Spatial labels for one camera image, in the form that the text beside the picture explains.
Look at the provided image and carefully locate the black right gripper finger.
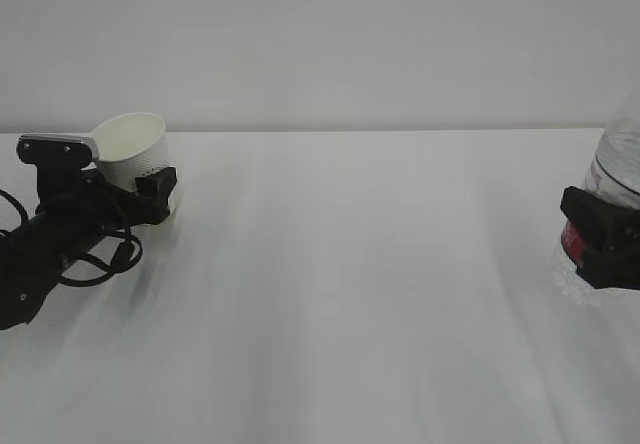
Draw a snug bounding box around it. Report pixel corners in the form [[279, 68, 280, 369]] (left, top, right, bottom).
[[560, 186, 639, 290]]

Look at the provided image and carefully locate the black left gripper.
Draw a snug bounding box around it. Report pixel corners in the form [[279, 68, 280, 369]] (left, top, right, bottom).
[[29, 167, 177, 259]]

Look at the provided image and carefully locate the clear water bottle red label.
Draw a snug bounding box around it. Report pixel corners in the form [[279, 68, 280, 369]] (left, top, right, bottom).
[[551, 91, 640, 305]]

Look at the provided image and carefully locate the white paper cup green logo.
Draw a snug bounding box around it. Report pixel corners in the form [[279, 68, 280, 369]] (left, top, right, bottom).
[[91, 112, 176, 213]]

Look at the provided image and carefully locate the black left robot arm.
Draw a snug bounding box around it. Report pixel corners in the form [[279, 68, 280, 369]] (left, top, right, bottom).
[[1, 167, 177, 330]]

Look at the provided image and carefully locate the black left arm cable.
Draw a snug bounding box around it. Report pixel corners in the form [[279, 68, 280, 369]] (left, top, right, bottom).
[[0, 188, 145, 286]]

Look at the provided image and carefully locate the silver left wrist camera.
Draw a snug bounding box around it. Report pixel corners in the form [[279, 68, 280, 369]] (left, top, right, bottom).
[[16, 134, 99, 169]]

